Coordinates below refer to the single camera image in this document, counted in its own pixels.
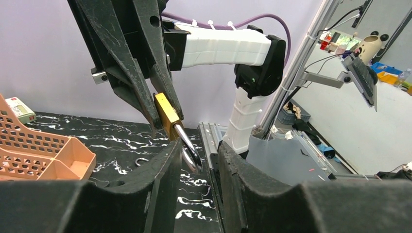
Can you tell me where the monitor on arm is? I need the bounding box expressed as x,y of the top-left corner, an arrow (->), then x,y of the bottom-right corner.
299,54 -> 378,111

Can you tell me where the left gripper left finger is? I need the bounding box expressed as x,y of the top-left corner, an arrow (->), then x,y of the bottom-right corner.
0,140 -> 182,233

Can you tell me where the brass padlock with keys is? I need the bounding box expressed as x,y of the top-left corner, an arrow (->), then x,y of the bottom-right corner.
154,93 -> 203,174

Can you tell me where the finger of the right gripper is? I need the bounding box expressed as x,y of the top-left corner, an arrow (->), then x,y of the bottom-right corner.
133,0 -> 184,118
69,0 -> 162,134

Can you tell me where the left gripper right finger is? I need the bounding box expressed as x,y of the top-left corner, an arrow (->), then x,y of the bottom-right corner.
218,142 -> 412,233

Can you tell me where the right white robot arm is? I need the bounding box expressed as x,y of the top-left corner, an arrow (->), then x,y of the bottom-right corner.
68,0 -> 290,155

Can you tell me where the orange plastic file organizer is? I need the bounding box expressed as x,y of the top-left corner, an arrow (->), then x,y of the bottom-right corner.
0,98 -> 96,182

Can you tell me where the beige panda mug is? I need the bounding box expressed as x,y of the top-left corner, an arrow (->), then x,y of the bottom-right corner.
353,31 -> 389,65

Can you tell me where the right brass padlock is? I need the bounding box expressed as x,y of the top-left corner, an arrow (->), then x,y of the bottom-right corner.
135,158 -> 149,167

